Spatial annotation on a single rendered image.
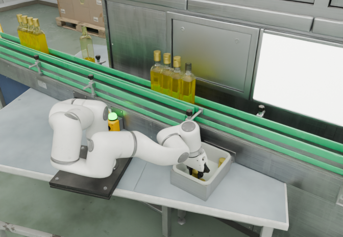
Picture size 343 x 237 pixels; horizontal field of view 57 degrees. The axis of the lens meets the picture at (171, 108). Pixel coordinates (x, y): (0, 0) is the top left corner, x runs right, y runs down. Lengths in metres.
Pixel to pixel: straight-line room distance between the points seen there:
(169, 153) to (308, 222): 1.03
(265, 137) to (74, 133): 0.78
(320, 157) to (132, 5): 1.16
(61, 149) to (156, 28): 0.92
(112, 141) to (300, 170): 0.78
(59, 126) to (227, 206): 0.71
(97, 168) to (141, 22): 0.98
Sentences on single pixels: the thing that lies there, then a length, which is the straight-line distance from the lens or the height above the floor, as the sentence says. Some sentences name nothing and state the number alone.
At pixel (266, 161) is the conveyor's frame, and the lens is 1.41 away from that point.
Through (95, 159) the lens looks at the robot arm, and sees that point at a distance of 0.96.
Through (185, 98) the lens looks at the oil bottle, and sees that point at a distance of 1.48.
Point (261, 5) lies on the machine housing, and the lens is 1.38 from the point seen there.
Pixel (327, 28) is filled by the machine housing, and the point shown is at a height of 1.36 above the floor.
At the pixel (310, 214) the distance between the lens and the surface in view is 1.81.
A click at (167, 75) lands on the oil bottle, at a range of 1.49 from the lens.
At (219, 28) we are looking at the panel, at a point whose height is 1.28.
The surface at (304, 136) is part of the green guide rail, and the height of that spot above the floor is 0.95.
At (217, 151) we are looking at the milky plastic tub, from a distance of 1.40.
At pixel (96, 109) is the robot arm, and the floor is 1.08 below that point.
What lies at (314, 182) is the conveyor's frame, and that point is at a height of 0.82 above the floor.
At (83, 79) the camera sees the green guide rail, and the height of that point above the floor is 0.95.
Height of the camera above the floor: 1.72
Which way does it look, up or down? 32 degrees down
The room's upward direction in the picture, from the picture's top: straight up
